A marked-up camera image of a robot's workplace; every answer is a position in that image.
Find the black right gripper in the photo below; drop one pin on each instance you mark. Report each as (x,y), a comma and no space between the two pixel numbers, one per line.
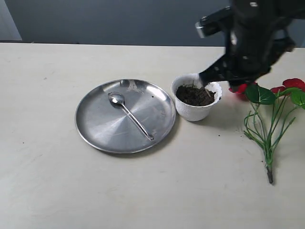
(257,39)

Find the artificial plant with red flowers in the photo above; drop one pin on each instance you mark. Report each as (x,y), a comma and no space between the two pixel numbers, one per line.
(283,100)

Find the white textured flower pot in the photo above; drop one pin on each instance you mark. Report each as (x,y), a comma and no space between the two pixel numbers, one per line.
(189,112)

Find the dark potting soil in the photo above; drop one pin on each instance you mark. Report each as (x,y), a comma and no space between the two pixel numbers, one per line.
(194,96)

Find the steel spoon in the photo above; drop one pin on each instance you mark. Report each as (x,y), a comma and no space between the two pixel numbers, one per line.
(118,99)

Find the round steel plate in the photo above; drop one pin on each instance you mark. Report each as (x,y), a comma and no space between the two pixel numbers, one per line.
(107,127)

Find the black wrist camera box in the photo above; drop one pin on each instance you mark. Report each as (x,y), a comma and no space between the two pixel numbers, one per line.
(220,20)

